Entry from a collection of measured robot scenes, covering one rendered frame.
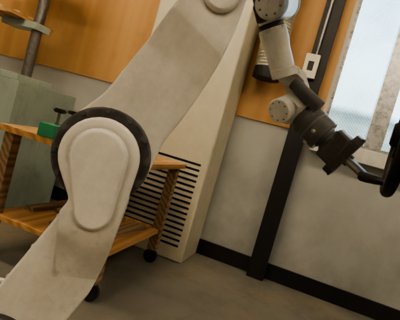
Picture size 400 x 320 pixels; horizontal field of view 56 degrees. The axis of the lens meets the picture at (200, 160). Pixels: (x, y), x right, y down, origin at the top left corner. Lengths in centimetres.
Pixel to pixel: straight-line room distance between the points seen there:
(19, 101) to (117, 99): 168
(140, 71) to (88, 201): 20
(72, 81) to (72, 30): 34
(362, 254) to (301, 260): 32
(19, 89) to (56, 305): 168
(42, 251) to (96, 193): 14
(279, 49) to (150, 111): 52
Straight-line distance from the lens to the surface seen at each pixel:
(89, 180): 54
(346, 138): 100
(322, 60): 221
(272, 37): 101
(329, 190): 222
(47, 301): 65
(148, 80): 57
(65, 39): 285
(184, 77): 58
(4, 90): 227
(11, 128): 159
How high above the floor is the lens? 69
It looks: 4 degrees down
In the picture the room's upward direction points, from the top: 16 degrees clockwise
